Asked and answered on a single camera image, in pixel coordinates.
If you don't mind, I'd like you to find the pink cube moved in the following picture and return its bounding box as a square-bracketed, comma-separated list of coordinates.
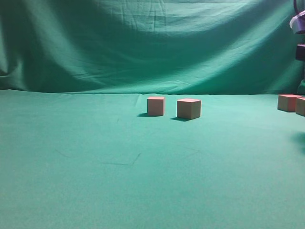
[147, 96, 165, 116]
[177, 98, 202, 120]

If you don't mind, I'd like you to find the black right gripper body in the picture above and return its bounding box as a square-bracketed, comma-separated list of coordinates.
[295, 43, 305, 60]

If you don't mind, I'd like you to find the pink cube right rear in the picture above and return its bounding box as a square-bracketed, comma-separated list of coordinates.
[277, 94, 302, 112]

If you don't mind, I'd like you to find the pink cube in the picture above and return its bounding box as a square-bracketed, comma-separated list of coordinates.
[295, 97, 305, 116]
[277, 94, 302, 112]

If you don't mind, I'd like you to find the green cloth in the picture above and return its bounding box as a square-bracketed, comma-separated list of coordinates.
[0, 0, 305, 229]

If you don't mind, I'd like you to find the pink cube right front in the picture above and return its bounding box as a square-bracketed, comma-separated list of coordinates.
[295, 97, 305, 116]

